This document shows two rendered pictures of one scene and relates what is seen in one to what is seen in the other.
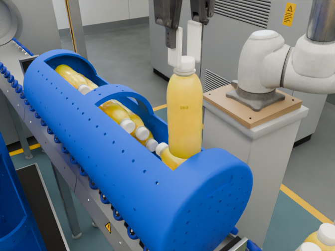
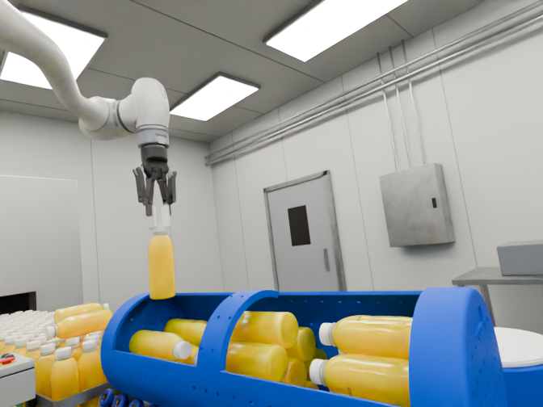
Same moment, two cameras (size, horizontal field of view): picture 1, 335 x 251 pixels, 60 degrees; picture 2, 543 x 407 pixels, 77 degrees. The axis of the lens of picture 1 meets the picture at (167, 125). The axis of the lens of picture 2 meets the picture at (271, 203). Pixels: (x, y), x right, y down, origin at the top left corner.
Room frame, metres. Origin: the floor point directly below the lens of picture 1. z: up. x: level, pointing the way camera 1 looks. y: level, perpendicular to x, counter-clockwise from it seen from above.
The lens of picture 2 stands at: (1.53, 0.06, 1.33)
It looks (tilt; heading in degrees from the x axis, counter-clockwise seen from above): 7 degrees up; 167
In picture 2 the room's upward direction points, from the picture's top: 7 degrees counter-clockwise
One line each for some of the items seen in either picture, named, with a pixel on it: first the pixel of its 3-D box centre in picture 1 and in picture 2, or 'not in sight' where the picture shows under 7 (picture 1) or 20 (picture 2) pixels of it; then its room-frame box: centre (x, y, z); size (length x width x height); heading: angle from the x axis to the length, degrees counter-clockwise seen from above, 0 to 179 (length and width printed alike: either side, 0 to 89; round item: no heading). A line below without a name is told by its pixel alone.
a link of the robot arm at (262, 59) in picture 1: (262, 60); not in sight; (1.09, -0.37, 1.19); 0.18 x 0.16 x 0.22; 59
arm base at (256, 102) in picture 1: (251, 89); not in sight; (1.11, -0.36, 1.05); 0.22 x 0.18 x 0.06; 35
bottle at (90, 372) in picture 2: not in sight; (91, 378); (0.33, -0.28, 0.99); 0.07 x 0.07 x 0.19
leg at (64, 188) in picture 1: (68, 201); not in sight; (1.15, 0.58, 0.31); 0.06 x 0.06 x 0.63; 38
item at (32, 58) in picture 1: (33, 71); not in sight; (1.41, 0.70, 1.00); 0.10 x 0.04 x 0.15; 128
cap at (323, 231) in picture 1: (329, 233); (63, 352); (0.38, -0.34, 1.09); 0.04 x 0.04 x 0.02
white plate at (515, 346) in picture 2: not in sight; (486, 344); (0.79, 0.73, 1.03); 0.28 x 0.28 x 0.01
